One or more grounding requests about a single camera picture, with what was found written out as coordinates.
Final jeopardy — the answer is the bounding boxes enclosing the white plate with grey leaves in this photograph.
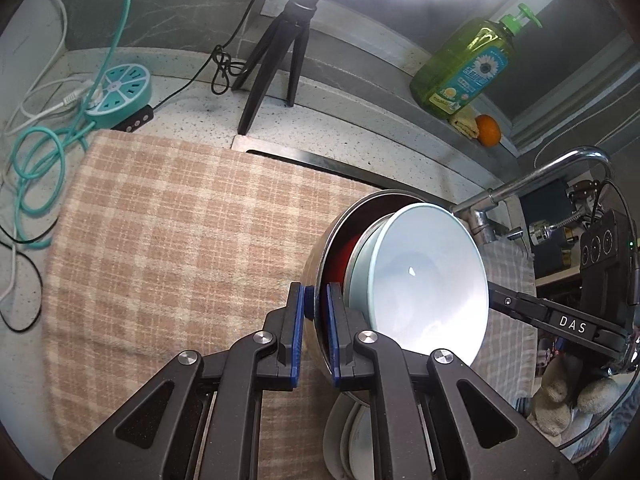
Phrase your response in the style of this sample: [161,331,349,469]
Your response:
[322,393,374,480]

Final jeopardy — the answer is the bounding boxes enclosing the plain white bowl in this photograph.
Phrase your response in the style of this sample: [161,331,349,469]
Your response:
[344,203,489,365]

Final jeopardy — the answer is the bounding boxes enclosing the red steel-lined bowl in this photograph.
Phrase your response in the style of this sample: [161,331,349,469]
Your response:
[319,233,360,353]

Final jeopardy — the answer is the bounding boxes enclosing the stainless steel bowl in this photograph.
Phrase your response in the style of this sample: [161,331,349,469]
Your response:
[300,190,426,385]

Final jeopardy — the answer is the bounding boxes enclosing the chrome kitchen faucet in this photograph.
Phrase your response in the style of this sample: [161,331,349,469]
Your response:
[451,146,613,245]

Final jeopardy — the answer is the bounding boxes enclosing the gloved hand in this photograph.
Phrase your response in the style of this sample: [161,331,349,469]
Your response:
[527,354,620,445]

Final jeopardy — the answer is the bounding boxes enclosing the grey checked cloth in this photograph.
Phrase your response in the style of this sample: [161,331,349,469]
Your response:
[472,240,538,406]

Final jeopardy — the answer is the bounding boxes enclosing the pink checked cloth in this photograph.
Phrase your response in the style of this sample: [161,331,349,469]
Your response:
[43,131,370,478]

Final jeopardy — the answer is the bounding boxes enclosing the orange fruit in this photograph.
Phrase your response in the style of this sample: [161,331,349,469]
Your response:
[475,114,502,148]

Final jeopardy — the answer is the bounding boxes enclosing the yellow sponge cloth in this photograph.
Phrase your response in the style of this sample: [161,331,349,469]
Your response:
[448,110,480,139]

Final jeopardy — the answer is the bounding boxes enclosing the green dish soap bottle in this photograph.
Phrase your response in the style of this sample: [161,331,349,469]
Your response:
[409,3,541,120]

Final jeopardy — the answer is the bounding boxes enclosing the teal round power strip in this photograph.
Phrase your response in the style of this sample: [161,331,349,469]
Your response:
[84,63,152,129]

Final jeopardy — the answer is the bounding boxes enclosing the black tripod stand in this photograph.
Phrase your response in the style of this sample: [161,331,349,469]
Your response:
[231,0,319,136]

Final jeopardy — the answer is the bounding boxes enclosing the teal power cable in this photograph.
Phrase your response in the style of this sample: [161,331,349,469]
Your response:
[8,0,138,252]

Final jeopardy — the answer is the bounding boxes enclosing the black thin cable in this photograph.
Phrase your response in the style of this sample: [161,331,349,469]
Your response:
[150,0,292,111]

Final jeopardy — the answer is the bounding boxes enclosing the white charger cable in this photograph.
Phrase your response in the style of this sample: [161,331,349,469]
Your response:
[0,0,97,306]

